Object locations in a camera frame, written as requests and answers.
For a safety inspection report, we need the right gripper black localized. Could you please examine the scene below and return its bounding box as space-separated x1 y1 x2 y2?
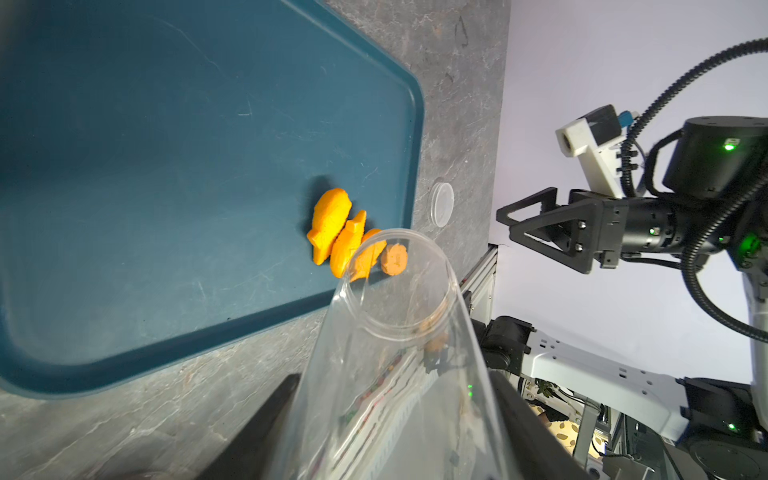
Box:
496 187 630 274

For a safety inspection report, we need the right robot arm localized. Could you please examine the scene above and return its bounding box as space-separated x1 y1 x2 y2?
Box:
474 38 767 479

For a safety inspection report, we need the clear jar with cookies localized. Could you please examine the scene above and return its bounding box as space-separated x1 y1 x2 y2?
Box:
266 229 521 479

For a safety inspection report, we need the round brown cookie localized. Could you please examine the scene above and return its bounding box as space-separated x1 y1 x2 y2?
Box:
380 244 408 276

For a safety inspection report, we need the teal plastic tray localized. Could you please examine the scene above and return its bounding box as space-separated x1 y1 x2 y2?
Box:
1 1 424 399

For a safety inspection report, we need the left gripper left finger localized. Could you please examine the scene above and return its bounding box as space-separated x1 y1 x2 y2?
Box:
198 373 300 480

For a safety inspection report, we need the orange cookie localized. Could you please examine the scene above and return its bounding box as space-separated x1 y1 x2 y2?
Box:
307 188 352 265
350 240 387 282
329 210 367 278

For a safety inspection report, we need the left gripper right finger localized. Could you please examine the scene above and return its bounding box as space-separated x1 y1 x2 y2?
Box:
491 371 591 480

